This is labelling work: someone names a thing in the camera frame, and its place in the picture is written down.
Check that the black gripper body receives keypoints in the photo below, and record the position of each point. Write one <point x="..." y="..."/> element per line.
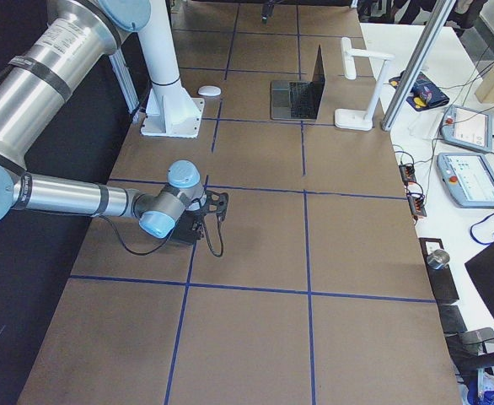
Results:
<point x="186" y="231"/>

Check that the grey laptop computer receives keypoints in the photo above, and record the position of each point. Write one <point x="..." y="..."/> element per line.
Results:
<point x="299" y="100"/>

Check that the black mouse pad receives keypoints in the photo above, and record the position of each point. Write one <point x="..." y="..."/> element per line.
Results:
<point x="186" y="234"/>

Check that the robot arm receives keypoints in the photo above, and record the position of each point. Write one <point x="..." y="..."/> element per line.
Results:
<point x="42" y="128"/>

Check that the white desk lamp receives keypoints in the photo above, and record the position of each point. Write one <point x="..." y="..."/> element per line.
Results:
<point x="361" y="119"/>

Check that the small relay board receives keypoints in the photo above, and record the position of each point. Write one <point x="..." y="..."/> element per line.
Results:
<point x="407" y="173"/>
<point x="416" y="203"/>

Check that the metal cylinder weight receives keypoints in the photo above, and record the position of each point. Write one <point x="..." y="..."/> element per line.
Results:
<point x="438" y="259"/>

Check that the space pattern pencil case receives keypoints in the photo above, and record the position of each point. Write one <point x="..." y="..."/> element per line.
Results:
<point x="425" y="94"/>

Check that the near teach pendant tablet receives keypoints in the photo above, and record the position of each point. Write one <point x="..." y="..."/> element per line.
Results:
<point x="468" y="178"/>

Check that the teach pendant tablet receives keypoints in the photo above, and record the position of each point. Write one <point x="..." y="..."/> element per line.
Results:
<point x="467" y="128"/>
<point x="468" y="178"/>

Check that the far teach pendant tablet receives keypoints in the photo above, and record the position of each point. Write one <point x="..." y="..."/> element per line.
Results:
<point x="467" y="128"/>

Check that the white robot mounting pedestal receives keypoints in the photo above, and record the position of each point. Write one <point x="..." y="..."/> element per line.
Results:
<point x="171" y="111"/>

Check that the white wireless mouse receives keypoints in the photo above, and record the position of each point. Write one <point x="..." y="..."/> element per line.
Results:
<point x="209" y="91"/>

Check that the aluminium frame post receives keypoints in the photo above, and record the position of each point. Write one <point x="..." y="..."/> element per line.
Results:
<point x="425" y="43"/>

